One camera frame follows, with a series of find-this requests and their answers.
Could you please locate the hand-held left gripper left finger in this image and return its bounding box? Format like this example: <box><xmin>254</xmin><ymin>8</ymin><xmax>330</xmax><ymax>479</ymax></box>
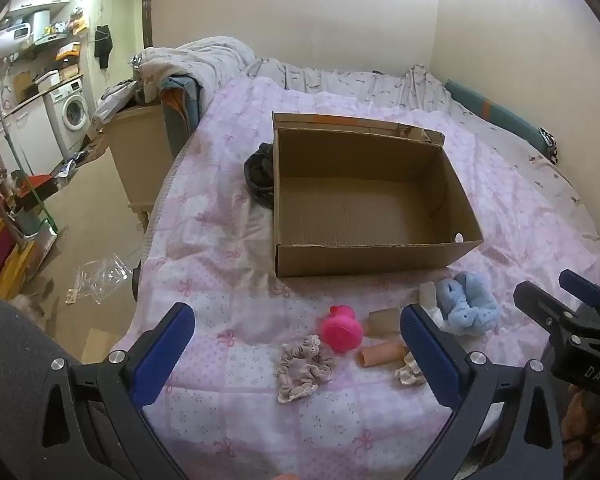
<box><xmin>40</xmin><ymin>302</ymin><xmax>196</xmax><ymax>480</ymax></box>

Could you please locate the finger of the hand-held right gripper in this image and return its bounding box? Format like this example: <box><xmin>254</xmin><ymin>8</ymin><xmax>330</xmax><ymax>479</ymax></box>
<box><xmin>559</xmin><ymin>269</ymin><xmax>600</xmax><ymax>326</ymax></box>
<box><xmin>514</xmin><ymin>281</ymin><xmax>581</xmax><ymax>346</ymax></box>

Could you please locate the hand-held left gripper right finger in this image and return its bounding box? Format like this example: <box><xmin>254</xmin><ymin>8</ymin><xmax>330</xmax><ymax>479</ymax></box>
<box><xmin>400</xmin><ymin>304</ymin><xmax>566</xmax><ymax>480</ymax></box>

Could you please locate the small white lace scrunchie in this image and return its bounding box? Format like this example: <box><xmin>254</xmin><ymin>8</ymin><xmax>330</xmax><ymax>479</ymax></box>
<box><xmin>394</xmin><ymin>352</ymin><xmax>427</xmax><ymax>387</ymax></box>

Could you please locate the tan sponge block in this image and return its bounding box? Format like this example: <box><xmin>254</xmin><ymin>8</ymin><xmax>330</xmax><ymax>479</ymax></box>
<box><xmin>368</xmin><ymin>307</ymin><xmax>402</xmax><ymax>338</ymax></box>

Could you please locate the white soft block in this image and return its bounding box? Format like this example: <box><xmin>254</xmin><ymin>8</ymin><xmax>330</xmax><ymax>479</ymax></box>
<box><xmin>419</xmin><ymin>281</ymin><xmax>440</xmax><ymax>311</ymax></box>

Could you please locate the blue fluffy scrunchie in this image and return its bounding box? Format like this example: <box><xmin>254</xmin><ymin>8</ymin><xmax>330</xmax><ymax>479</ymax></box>
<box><xmin>437</xmin><ymin>271</ymin><xmax>501</xmax><ymax>333</ymax></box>

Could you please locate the pink duck toy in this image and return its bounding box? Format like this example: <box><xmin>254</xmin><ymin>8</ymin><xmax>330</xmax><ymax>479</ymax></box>
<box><xmin>321</xmin><ymin>305</ymin><xmax>365</xmax><ymax>353</ymax></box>

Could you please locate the beige lace scrunchie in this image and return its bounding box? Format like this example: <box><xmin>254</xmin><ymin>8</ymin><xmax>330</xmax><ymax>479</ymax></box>
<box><xmin>276</xmin><ymin>335</ymin><xmax>337</xmax><ymax>404</ymax></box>

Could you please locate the brown cardboard box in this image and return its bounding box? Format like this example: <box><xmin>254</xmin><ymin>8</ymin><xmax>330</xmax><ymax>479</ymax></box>
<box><xmin>271</xmin><ymin>111</ymin><xmax>484</xmax><ymax>278</ymax></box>

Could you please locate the person's right hand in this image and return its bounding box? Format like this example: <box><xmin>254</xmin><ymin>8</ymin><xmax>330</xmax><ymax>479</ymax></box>
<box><xmin>565</xmin><ymin>385</ymin><xmax>600</xmax><ymax>456</ymax></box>

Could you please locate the clear plastic packaging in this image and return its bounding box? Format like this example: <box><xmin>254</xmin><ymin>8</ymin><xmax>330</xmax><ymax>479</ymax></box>
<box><xmin>74</xmin><ymin>256</ymin><xmax>132</xmax><ymax>306</ymax></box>

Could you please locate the black white patterned cloth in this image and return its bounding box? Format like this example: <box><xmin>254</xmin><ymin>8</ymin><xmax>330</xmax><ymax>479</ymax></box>
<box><xmin>539</xmin><ymin>127</ymin><xmax>562</xmax><ymax>165</ymax></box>

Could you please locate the beige wooden nightstand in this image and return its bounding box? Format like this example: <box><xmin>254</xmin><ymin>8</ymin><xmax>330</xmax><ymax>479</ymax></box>
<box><xmin>102</xmin><ymin>104</ymin><xmax>177</xmax><ymax>232</ymax></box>

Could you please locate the teal bolster with orange band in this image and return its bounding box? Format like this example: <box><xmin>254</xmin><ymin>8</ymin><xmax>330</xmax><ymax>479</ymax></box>
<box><xmin>445</xmin><ymin>80</ymin><xmax>561</xmax><ymax>161</ymax></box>

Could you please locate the dark crumpled cloth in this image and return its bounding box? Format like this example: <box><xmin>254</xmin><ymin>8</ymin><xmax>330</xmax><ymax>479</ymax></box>
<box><xmin>243</xmin><ymin>142</ymin><xmax>277</xmax><ymax>211</ymax></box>

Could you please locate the folded teal and orange blanket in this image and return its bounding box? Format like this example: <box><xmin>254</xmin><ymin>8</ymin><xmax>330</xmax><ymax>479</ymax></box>
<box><xmin>160</xmin><ymin>75</ymin><xmax>204</xmax><ymax>147</ymax></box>

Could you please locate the white washing machine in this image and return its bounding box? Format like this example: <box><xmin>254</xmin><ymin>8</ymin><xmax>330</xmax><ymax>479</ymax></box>
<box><xmin>44</xmin><ymin>77</ymin><xmax>91</xmax><ymax>155</ymax></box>

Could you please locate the white kitchen cabinet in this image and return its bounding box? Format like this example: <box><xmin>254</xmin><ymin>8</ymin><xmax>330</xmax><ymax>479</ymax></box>
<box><xmin>0</xmin><ymin>94</ymin><xmax>67</xmax><ymax>177</ymax></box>

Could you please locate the grey crumpled duvet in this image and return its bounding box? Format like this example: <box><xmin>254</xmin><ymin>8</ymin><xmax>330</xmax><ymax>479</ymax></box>
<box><xmin>130</xmin><ymin>36</ymin><xmax>257</xmax><ymax>106</ymax></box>

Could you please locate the black hanging garment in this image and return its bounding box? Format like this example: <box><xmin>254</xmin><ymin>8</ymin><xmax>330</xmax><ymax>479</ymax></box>
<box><xmin>93</xmin><ymin>24</ymin><xmax>115</xmax><ymax>69</ymax></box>

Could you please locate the white water heater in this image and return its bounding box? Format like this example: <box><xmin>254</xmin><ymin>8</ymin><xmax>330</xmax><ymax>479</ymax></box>
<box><xmin>0</xmin><ymin>9</ymin><xmax>52</xmax><ymax>57</ymax></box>

